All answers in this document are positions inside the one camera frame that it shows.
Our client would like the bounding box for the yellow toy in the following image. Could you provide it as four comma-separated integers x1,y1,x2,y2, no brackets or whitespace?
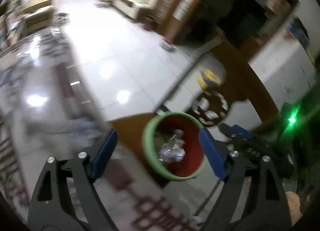
197,69,222,89

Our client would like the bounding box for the shiny plastic wrapper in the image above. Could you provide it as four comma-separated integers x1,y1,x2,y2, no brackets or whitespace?
157,129,187,163

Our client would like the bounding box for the blue box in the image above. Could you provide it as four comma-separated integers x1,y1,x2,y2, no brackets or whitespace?
287,19,309,44

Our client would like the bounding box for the broom with dustpan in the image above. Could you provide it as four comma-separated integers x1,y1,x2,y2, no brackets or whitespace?
161,35,175,52

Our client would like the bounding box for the red door poster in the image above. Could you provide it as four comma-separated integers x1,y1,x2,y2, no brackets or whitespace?
265,0,284,14

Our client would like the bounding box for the long television cabinet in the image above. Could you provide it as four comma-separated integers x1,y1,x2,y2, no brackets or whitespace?
105,0,155,20

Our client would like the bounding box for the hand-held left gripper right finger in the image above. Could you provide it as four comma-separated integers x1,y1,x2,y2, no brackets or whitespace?
199,128,293,231

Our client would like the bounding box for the wooden coffee table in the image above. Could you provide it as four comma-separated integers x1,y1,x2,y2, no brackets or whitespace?
22,1,55,34

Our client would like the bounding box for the green rimmed red bin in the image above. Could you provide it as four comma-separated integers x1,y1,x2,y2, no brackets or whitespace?
142,112,208,181

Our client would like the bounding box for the carved dark wooden chair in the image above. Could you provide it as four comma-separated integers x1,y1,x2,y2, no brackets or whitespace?
155,31,232,131

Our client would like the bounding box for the white wall calendar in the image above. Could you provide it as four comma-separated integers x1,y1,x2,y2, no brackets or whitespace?
172,0,194,21

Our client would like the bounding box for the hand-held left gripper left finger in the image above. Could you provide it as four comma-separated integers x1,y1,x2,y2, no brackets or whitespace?
27,128,118,231

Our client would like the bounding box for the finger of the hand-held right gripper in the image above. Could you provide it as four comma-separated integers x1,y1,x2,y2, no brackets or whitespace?
219,123,253,152
231,124,265,144

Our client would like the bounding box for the small dark wooden stool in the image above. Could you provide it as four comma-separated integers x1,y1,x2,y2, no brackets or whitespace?
55,12,69,24

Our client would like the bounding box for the white refrigerator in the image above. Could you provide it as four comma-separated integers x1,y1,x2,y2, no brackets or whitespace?
250,16,318,112

